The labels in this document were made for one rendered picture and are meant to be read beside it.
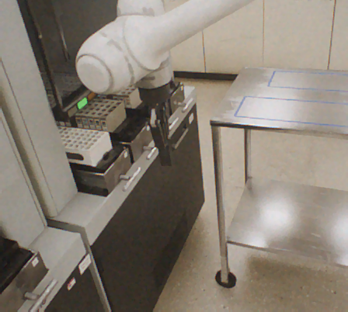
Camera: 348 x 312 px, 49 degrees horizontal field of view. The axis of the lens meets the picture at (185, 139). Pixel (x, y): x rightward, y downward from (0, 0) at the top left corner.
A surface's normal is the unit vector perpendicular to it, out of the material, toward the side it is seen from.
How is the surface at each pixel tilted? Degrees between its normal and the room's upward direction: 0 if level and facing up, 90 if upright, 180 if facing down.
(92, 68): 97
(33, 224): 90
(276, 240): 0
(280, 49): 90
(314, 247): 0
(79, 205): 0
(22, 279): 90
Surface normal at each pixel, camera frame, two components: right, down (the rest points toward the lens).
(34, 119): 0.93, 0.11
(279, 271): -0.10, -0.84
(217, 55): -0.35, 0.53
